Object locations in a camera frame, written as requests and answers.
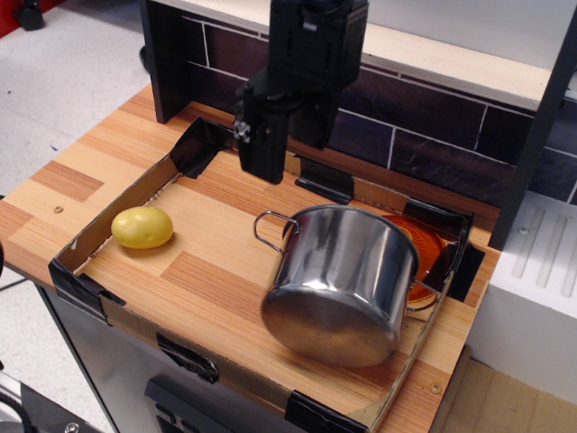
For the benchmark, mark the dark brick backsplash panel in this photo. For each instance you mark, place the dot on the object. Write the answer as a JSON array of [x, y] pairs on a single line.
[[442, 124]]

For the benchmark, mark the white dish drainer sink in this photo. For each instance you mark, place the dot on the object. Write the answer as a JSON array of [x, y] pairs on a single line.
[[526, 324]]

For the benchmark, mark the stainless steel pot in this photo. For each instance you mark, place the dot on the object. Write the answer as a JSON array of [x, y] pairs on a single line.
[[338, 292]]

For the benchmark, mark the black caster wheel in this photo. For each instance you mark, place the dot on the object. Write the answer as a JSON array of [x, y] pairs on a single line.
[[29, 15]]

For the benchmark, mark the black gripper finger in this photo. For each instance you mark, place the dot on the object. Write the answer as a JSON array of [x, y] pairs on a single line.
[[312, 122], [262, 141]]

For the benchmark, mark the yellow potato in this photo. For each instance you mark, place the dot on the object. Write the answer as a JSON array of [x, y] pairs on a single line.
[[142, 228]]

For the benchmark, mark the cardboard fence with black tape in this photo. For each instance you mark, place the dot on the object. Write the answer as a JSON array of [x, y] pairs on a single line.
[[187, 314]]

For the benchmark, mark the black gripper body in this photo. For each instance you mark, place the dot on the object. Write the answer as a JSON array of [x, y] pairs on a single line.
[[315, 50]]

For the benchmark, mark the orange glass lid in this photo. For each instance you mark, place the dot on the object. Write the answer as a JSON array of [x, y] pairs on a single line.
[[434, 261]]

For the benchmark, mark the black oven control panel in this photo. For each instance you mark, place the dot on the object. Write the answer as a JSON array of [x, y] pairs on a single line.
[[199, 414]]

